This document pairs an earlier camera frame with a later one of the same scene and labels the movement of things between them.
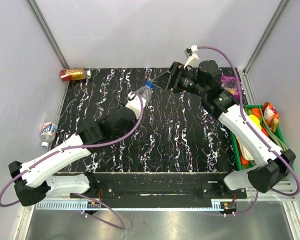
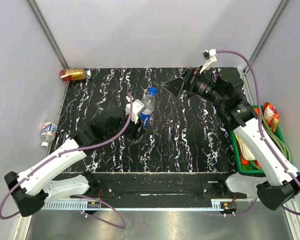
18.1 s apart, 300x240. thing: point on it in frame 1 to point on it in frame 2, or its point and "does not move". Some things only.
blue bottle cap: x=150 y=84 to x=152 y=91
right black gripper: x=170 y=80 to x=175 y=86
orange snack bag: x=271 y=115 does not move
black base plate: x=160 y=186 does not move
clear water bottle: x=49 y=128 does not move
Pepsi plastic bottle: x=146 y=93 to x=149 y=100
